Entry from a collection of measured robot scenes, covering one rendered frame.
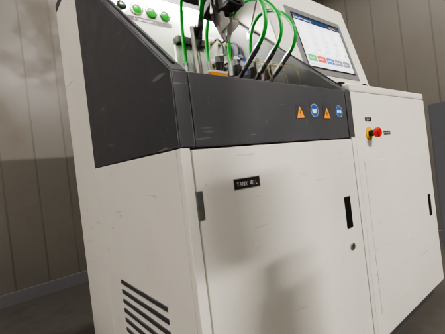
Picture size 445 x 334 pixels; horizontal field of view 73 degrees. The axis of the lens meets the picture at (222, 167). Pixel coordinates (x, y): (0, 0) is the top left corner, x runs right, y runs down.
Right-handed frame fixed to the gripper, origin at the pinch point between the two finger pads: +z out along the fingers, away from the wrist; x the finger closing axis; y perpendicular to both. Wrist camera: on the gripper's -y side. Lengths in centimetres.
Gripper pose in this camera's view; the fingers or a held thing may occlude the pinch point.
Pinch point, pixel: (224, 39)
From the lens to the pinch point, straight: 107.5
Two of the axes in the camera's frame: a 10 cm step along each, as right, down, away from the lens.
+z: 1.2, 9.9, 0.0
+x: 7.8, -0.9, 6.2
